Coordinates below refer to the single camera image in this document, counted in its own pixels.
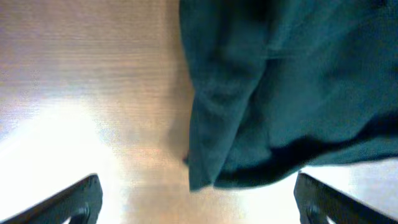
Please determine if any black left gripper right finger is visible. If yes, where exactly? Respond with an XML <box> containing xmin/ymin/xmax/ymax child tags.
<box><xmin>294</xmin><ymin>172</ymin><xmax>397</xmax><ymax>224</ymax></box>

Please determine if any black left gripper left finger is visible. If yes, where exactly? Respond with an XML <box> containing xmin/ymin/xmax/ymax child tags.
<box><xmin>1</xmin><ymin>174</ymin><xmax>103</xmax><ymax>224</ymax></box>

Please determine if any dark green t-shirt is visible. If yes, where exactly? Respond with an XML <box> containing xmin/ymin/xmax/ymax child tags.
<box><xmin>179</xmin><ymin>0</ymin><xmax>397</xmax><ymax>191</ymax></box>

